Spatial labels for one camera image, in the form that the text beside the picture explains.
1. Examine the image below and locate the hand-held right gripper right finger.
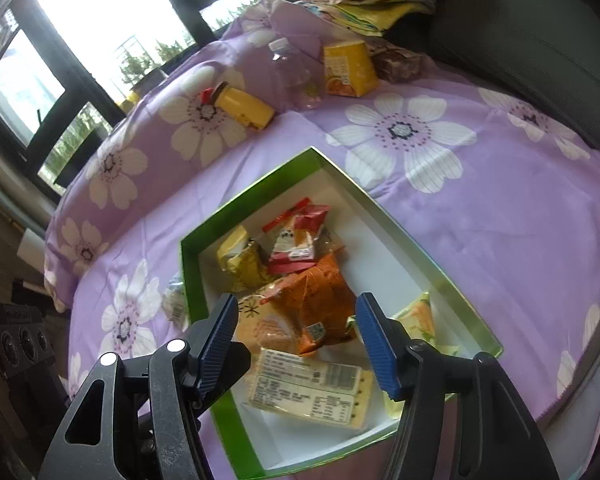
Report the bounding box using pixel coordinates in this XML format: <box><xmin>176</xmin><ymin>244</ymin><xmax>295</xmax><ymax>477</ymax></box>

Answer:
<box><xmin>355</xmin><ymin>291</ymin><xmax>561</xmax><ymax>480</ymax></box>

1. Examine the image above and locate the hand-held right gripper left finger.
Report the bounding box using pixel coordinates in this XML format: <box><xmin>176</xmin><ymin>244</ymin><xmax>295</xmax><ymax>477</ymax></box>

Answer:
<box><xmin>37</xmin><ymin>292</ymin><xmax>251</xmax><ymax>480</ymax></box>

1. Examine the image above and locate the pale yellow green snack packet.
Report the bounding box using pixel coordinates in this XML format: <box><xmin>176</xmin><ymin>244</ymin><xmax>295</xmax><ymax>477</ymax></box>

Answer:
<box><xmin>384</xmin><ymin>291</ymin><xmax>463</xmax><ymax>421</ymax></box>

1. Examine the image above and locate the silver white snack packet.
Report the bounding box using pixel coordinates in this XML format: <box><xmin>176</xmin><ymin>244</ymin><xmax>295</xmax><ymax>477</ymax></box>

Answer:
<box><xmin>161</xmin><ymin>274</ymin><xmax>190</xmax><ymax>332</ymax></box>

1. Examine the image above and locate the green cardboard box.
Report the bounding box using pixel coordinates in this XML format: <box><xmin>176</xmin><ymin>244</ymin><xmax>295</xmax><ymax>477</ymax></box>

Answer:
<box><xmin>179</xmin><ymin>146</ymin><xmax>503</xmax><ymax>480</ymax></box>

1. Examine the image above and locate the orange snack packet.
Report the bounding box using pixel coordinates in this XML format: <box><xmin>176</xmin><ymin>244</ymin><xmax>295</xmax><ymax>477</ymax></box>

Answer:
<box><xmin>260</xmin><ymin>252</ymin><xmax>366</xmax><ymax>357</ymax></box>

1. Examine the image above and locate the clear cracker packet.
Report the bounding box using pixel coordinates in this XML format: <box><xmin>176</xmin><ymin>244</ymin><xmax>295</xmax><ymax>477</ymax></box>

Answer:
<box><xmin>246</xmin><ymin>346</ymin><xmax>377</xmax><ymax>432</ymax></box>

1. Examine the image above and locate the small yellow snack packet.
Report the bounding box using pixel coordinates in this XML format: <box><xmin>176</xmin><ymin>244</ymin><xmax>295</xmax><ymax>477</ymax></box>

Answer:
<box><xmin>216</xmin><ymin>225</ymin><xmax>270</xmax><ymax>291</ymax></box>

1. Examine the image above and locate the red white snack packet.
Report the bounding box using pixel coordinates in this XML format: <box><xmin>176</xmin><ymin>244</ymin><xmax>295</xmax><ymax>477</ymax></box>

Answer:
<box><xmin>261</xmin><ymin>199</ymin><xmax>333</xmax><ymax>275</ymax></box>

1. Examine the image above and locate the purple floral bedsheet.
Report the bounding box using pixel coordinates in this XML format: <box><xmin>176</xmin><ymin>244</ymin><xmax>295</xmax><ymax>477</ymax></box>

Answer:
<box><xmin>42</xmin><ymin>0</ymin><xmax>600</xmax><ymax>421</ymax></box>

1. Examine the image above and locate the yellow bottle with red cap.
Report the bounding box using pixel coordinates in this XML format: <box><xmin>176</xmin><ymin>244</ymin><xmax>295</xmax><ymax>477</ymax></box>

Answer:
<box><xmin>201</xmin><ymin>81</ymin><xmax>276</xmax><ymax>132</ymax></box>

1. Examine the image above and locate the yellow drink carton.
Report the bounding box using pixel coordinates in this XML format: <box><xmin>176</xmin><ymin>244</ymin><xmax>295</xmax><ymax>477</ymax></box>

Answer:
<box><xmin>322</xmin><ymin>40</ymin><xmax>381</xmax><ymax>98</ymax></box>

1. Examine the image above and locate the clear plastic bottle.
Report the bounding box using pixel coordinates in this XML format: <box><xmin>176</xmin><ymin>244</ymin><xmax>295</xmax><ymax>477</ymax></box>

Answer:
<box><xmin>267</xmin><ymin>37</ymin><xmax>326</xmax><ymax>111</ymax></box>

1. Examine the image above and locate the brown patterned packet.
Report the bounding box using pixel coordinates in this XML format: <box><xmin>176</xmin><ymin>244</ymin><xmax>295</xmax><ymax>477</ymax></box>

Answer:
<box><xmin>371</xmin><ymin>44</ymin><xmax>425</xmax><ymax>83</ymax></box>

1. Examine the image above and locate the yellow green folded cloth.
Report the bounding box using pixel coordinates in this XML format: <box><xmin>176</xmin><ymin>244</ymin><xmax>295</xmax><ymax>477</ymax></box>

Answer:
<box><xmin>317</xmin><ymin>0</ymin><xmax>438</xmax><ymax>37</ymax></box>

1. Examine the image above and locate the window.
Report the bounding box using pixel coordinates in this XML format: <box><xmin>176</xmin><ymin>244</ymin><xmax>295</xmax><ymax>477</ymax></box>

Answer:
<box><xmin>0</xmin><ymin>0</ymin><xmax>341</xmax><ymax>196</ymax></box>

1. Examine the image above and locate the dark grey sofa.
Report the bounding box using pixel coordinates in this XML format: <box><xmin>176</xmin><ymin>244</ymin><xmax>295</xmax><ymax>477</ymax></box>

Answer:
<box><xmin>427</xmin><ymin>0</ymin><xmax>600</xmax><ymax>153</ymax></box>

